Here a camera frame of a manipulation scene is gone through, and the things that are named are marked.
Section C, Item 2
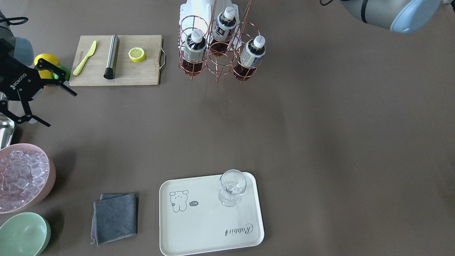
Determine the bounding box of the tea bottle white cap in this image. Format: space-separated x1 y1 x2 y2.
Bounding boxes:
182 29 207 76
234 35 266 81
210 6 237 56

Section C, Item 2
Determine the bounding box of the bamboo cutting board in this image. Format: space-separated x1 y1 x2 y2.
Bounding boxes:
69 34 164 86

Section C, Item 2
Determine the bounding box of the yellow plastic knife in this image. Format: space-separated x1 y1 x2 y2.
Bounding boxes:
73 41 97 76

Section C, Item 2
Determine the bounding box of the copper wire bottle basket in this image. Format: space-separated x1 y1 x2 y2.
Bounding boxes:
177 0 261 82

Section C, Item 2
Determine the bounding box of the clear wine glass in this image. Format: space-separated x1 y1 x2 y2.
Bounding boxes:
218 170 247 207

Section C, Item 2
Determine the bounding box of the grey folded cloth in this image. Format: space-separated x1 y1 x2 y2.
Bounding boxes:
91 193 138 246

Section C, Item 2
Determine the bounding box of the half lemon slice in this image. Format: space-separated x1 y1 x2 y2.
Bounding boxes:
128 47 146 63

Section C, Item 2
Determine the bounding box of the steel muddler black tip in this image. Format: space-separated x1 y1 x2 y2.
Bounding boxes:
103 34 119 80

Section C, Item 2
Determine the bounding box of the green lime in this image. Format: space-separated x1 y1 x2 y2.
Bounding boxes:
53 66 71 81

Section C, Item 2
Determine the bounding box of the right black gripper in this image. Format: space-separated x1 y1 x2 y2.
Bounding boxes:
0 39 77 127

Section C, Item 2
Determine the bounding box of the cream rabbit tray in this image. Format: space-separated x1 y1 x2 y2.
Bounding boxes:
159 172 264 256

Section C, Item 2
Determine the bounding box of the pink bowl with ice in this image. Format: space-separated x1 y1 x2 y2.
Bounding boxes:
0 144 56 214

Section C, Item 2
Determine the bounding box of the green bowl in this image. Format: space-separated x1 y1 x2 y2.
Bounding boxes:
0 212 51 256

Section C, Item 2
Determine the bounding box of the metal ice scoop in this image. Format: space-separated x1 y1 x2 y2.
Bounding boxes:
0 114 16 149

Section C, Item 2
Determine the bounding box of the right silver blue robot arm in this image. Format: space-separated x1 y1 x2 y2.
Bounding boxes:
0 13 77 127

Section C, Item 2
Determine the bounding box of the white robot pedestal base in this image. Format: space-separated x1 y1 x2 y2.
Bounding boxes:
178 0 242 51

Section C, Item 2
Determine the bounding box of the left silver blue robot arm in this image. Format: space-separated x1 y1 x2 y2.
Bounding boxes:
340 0 454 34

